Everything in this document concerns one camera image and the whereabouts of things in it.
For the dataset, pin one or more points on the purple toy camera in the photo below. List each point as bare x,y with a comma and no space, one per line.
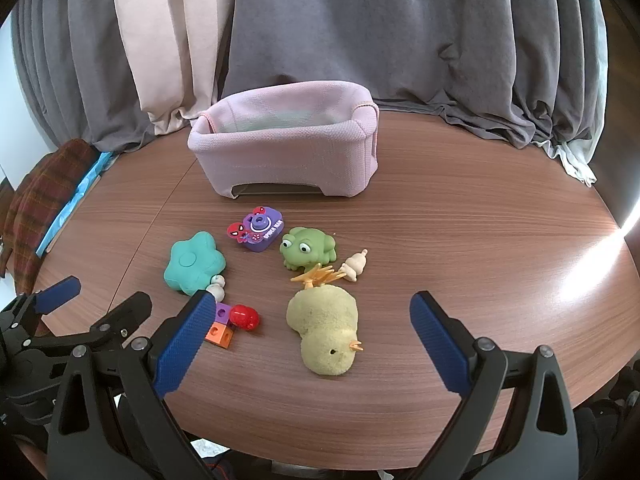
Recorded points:
262,232

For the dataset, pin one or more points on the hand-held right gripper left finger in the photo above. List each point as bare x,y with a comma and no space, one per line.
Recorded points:
182,345

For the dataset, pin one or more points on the small white figure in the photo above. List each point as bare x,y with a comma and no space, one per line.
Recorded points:
217,291

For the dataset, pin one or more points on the light blue strip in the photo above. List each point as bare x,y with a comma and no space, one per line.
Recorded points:
75,195

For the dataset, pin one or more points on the pink fabric basket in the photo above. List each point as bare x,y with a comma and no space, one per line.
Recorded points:
280,160

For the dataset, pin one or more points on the brown plaid cloth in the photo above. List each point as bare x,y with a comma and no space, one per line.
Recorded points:
35,195

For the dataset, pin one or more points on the colourful block cube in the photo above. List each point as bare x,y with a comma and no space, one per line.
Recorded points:
220,335

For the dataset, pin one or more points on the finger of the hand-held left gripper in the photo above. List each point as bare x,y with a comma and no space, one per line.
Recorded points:
122,317
60,292

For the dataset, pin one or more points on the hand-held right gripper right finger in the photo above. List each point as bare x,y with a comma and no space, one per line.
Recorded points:
440,345

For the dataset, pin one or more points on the white sheer curtain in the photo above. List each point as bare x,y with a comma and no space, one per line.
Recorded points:
575,165

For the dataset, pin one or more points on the yellow plush chick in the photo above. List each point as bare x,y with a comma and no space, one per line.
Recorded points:
320,320

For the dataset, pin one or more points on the green frog toy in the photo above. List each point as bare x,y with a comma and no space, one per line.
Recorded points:
305,247

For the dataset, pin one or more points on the teal flower-shaped toy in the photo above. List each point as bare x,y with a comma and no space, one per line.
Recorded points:
192,262

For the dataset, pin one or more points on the grey curtain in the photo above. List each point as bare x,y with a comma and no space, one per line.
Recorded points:
85,60
375,25

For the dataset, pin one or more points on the cream curtain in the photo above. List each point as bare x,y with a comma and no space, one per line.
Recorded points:
165,35

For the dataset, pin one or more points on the cream small figure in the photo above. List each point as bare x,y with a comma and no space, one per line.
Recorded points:
352,265

